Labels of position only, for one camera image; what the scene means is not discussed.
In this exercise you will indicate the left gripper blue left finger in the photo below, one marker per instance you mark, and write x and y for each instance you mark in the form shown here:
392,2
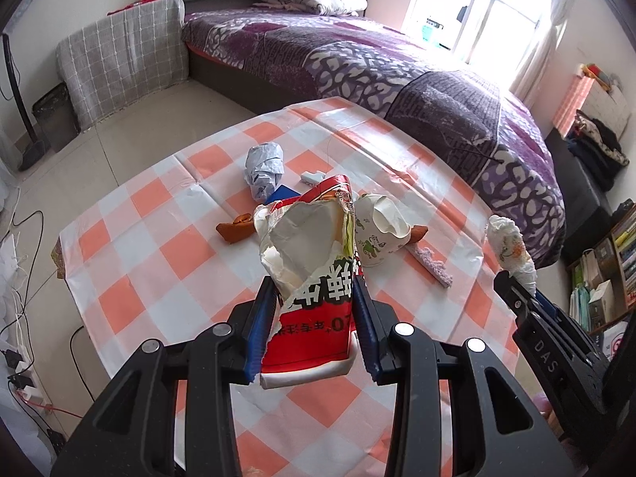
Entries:
258,327

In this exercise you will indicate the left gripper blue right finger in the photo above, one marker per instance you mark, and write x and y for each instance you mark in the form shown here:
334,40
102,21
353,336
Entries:
368,327

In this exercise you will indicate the torn red noodle cup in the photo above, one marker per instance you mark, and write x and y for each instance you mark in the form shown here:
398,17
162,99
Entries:
307,246

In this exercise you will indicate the crushed cartoon paper cup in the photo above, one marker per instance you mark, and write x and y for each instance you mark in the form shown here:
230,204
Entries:
380,229

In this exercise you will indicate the blue biscuit box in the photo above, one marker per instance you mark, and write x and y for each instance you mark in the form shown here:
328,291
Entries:
283,194

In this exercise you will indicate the white notched foam strip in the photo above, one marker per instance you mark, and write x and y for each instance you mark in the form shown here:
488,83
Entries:
312,179

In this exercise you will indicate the grey paper ball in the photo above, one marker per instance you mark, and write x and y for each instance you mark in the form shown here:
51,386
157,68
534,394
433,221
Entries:
264,169

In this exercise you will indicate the white tissue wad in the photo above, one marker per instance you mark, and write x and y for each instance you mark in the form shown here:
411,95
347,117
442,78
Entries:
507,242

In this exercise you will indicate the orange white checkered tablecloth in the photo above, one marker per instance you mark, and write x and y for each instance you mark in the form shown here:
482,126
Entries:
146,262

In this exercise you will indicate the wooden bookshelf with books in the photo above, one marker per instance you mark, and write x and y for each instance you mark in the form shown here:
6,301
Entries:
603,279

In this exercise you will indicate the black storage bench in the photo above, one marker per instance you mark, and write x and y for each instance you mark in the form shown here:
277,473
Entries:
587,209

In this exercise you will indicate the purple patterned bed quilt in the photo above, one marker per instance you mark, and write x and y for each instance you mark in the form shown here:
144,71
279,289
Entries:
267,59

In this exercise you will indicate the pile of folded clothes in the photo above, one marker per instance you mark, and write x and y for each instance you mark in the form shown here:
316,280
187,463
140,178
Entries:
598,149

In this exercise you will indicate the grey plaid cushion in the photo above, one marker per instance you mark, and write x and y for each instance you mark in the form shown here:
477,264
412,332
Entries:
112,63

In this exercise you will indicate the black waste basket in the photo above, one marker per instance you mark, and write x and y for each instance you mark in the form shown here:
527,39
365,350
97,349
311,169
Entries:
56,118

